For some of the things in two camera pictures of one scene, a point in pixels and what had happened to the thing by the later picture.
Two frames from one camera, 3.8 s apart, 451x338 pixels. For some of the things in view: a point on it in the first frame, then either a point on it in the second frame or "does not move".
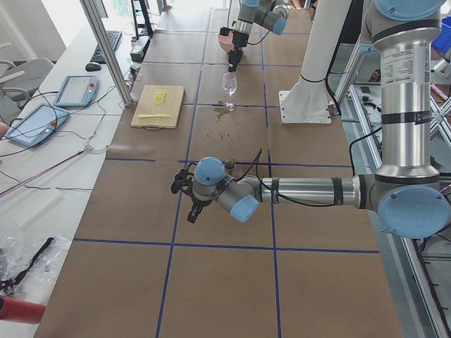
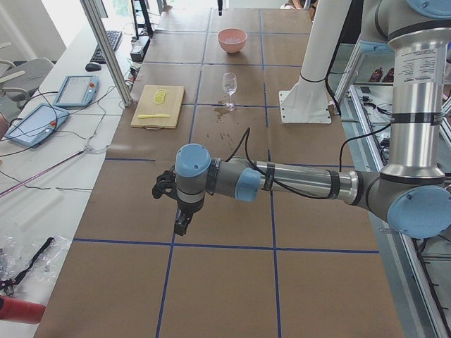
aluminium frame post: x=95 y=21 does not move
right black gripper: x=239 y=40 → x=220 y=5
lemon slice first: x=158 y=100 does not move
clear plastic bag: x=17 y=253 does not move
